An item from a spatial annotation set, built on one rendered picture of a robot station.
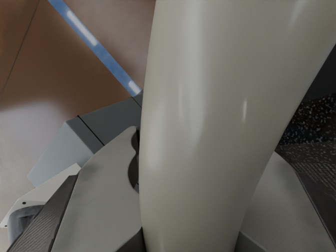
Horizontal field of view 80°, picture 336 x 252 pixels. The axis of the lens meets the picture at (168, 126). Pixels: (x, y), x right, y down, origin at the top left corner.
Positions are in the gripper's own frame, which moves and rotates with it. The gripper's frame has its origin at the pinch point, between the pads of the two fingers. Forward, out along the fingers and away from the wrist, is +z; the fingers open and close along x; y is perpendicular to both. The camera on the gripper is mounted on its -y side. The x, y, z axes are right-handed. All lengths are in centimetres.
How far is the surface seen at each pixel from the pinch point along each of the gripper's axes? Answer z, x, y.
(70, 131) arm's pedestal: 45, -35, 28
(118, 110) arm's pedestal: 69, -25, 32
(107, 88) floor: 140, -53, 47
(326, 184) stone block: 33, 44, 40
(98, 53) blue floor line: 147, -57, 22
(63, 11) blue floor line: 162, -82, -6
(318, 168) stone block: 34, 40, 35
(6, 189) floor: 172, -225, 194
